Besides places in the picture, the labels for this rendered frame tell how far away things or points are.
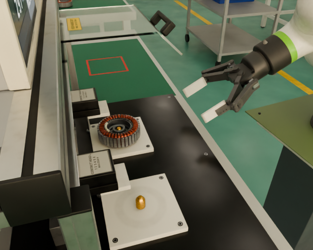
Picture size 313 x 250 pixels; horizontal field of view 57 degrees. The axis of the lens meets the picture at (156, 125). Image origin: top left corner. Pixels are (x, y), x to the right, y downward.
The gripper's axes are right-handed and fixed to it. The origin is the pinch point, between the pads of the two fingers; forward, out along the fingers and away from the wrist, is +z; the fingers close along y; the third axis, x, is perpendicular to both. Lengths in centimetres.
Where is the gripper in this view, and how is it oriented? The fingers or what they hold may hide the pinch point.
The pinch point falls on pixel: (196, 103)
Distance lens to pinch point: 80.4
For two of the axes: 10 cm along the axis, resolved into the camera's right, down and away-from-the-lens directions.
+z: -8.4, 5.4, 1.0
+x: -4.8, -6.3, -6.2
